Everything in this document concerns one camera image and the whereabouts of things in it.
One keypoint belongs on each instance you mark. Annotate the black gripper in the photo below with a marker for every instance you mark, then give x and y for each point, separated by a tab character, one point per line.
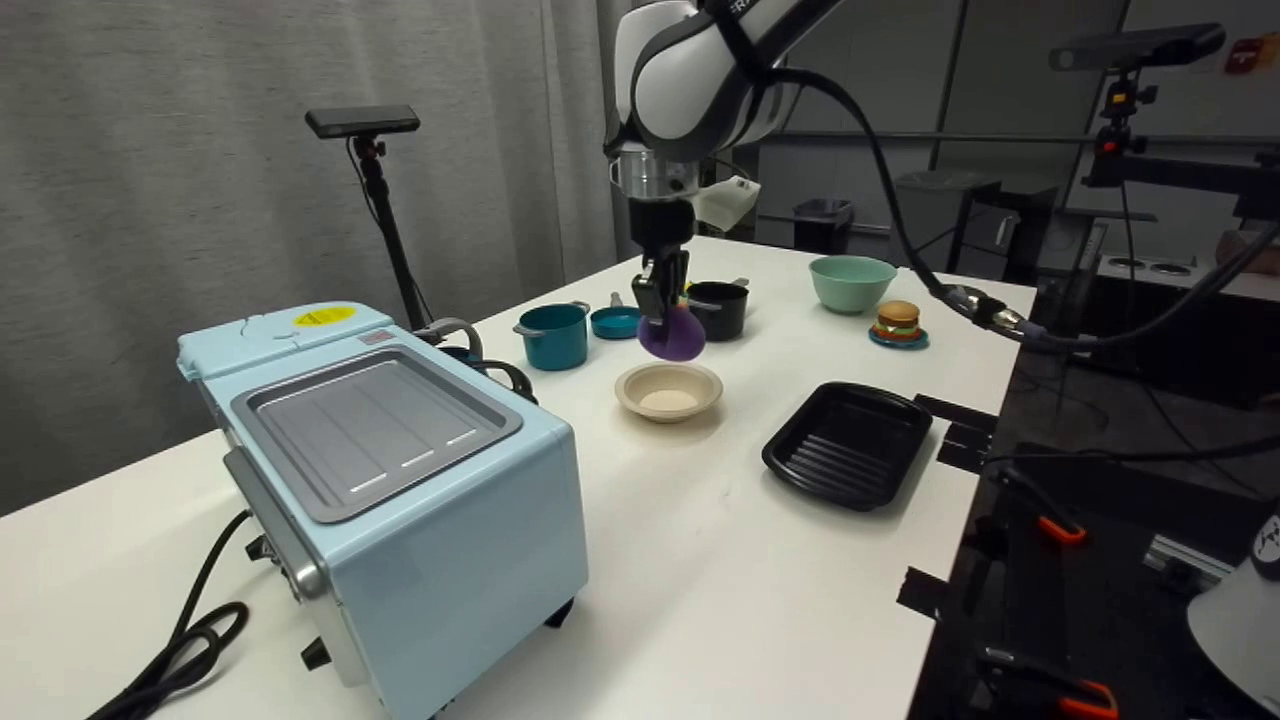
661	228

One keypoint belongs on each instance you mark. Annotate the purple toy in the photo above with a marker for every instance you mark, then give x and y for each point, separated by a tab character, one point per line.
673	336

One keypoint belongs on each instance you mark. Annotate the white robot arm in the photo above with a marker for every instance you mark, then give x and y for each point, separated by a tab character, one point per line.
688	80

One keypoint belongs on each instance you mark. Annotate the beige bowl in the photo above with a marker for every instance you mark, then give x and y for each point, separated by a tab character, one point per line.
669	394

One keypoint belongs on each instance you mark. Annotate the teal toy pot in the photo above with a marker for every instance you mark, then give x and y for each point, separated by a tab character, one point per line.
555	336

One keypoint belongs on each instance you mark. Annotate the mint green bowl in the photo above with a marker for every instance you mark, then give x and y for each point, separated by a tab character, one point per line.
849	287

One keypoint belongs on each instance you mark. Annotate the toy burger on plate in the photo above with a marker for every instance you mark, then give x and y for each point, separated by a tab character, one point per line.
899	327

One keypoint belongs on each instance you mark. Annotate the black baking tray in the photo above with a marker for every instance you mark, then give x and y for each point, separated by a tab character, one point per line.
849	446

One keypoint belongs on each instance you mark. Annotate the light blue toaster oven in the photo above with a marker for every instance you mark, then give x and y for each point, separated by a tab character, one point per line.
420	513

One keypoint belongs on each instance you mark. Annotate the black saucepan grey handle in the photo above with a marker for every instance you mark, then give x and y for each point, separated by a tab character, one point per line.
718	310

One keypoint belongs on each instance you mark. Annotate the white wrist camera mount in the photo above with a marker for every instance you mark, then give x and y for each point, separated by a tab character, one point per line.
727	202

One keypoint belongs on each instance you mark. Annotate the black camera on stand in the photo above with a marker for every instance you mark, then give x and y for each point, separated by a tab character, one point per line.
361	135

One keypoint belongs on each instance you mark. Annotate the orange handled clamp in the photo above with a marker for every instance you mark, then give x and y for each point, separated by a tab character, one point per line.
1053	690
1051	517

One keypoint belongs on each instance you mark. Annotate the orange handled clamp near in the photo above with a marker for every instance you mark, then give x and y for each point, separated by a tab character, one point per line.
1053	690

